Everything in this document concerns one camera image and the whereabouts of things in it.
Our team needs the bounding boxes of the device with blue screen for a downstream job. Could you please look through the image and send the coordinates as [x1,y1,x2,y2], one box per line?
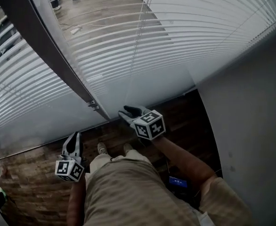
[169,176,188,189]

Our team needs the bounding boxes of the white power strip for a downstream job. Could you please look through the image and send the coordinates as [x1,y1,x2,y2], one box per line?
[69,25,83,35]

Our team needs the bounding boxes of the person's light trousers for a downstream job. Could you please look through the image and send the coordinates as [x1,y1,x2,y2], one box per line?
[89,149,153,174]

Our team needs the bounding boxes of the person's right forearm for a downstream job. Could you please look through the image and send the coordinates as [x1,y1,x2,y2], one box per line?
[151,135,218,198]

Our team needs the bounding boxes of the metal window frame post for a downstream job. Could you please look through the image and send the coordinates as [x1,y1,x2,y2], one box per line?
[0,0,111,121]

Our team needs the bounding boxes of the person's light shirt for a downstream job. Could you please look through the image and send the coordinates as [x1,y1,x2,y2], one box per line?
[83,160,252,226]

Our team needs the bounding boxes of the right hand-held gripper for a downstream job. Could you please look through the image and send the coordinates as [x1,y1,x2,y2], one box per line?
[118,105,166,141]

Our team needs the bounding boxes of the person's left forearm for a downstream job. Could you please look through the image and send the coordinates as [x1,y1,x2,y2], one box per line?
[66,179,87,226]

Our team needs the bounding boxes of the person's left shoe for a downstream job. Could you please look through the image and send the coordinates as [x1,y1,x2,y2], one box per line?
[97,142,109,156]

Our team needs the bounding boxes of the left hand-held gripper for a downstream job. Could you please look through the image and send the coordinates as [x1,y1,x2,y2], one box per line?
[55,132,85,183]

